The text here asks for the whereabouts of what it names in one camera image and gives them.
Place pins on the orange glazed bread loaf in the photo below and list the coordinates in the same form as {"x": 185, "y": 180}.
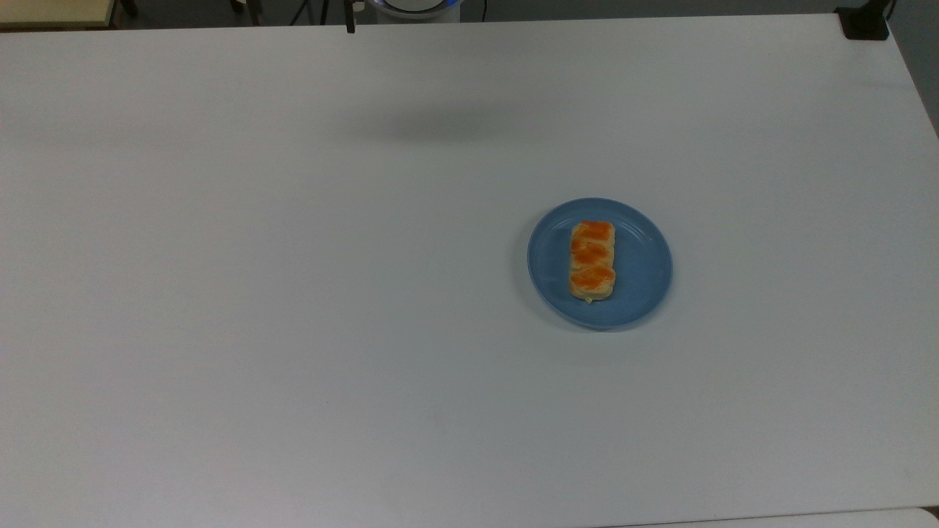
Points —
{"x": 592, "y": 260}

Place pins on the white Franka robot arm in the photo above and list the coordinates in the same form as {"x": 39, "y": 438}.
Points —
{"x": 414, "y": 9}

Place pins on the blue round plate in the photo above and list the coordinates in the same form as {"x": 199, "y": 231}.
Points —
{"x": 638, "y": 279}

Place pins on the black tripod legs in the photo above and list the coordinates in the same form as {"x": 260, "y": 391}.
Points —
{"x": 312, "y": 11}

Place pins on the dark chair leg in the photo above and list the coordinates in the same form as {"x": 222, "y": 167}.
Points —
{"x": 249, "y": 9}

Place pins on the white adjoining table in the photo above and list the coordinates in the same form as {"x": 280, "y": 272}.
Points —
{"x": 807, "y": 519}

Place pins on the yellow wooden table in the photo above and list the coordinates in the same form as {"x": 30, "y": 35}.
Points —
{"x": 51, "y": 11}

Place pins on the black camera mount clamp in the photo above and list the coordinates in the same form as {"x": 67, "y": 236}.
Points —
{"x": 864, "y": 23}

